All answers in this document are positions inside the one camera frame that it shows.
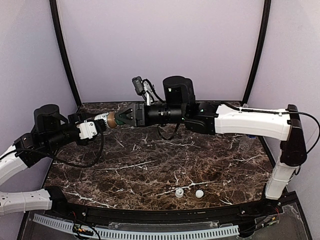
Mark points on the black left corner frame post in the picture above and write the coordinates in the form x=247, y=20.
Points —
x=63, y=51

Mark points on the black right corner frame post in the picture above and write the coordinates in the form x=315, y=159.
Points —
x=258, y=51

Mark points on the blue label Pocari bottle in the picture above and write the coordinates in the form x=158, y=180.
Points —
x=246, y=142

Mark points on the black corner frame post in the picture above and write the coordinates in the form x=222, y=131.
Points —
x=63, y=51
x=258, y=51

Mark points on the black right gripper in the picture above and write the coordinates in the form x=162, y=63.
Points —
x=139, y=114

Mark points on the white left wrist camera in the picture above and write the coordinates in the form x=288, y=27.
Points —
x=87, y=130

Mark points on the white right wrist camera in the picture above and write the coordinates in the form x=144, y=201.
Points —
x=143, y=88

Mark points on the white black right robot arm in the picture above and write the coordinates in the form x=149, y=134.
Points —
x=180, y=107

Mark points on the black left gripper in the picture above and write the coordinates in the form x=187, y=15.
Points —
x=100, y=125

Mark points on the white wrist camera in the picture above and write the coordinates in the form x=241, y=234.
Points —
x=143, y=88
x=87, y=130

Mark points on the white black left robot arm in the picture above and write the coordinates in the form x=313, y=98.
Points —
x=50, y=132

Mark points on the green lid brown jar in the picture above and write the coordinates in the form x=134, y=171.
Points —
x=109, y=119

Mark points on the white slotted cable duct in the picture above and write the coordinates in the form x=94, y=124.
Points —
x=136, y=231

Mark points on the white ribbed bottle cap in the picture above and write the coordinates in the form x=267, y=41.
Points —
x=179, y=192

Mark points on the black front frame rail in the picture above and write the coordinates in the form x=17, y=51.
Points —
x=244, y=213

